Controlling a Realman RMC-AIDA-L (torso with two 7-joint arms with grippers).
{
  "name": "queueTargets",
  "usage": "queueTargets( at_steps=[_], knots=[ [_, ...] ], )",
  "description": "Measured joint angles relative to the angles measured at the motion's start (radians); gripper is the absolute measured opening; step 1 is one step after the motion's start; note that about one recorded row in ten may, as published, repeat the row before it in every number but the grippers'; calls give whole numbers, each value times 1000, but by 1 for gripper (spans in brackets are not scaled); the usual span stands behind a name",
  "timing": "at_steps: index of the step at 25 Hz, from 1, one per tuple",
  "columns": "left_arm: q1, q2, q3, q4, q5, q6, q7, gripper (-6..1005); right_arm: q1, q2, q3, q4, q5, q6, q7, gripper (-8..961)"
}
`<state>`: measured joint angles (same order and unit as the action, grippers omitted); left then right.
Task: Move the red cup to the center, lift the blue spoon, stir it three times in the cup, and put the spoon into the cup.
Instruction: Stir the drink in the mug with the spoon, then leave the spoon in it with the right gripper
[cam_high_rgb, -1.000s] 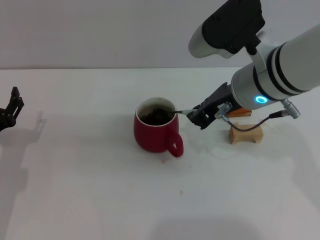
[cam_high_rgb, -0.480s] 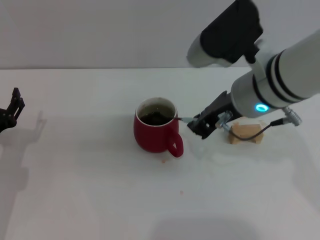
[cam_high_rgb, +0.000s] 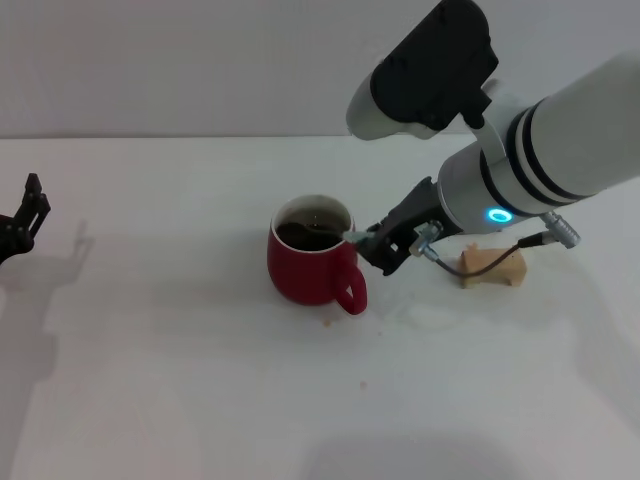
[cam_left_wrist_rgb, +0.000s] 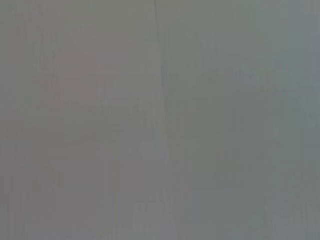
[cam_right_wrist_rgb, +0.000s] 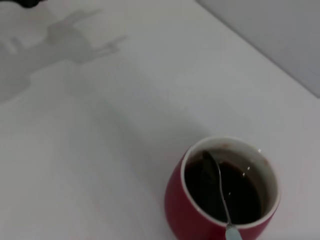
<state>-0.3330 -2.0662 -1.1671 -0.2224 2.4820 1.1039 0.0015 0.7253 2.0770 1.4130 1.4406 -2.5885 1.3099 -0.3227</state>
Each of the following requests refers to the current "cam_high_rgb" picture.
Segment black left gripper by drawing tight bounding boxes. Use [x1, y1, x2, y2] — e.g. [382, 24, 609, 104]
[0, 172, 52, 267]

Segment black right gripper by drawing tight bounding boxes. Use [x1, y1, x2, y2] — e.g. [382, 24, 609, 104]
[355, 176, 447, 278]

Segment blue handled metal spoon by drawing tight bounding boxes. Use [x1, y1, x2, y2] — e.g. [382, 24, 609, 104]
[285, 222, 372, 247]

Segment red ceramic cup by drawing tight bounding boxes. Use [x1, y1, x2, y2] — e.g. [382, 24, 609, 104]
[266, 193, 369, 316]

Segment dark brown coffee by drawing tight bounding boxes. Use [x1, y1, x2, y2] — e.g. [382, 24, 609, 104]
[276, 218, 351, 252]

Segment light wooden block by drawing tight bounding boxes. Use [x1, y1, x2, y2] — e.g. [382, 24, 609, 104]
[459, 247, 527, 290]

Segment brown cable with metal plugs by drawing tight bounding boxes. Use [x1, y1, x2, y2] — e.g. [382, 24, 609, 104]
[408, 211, 584, 279]

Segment black and white wrist camera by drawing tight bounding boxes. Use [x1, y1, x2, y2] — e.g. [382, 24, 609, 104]
[345, 0, 507, 166]

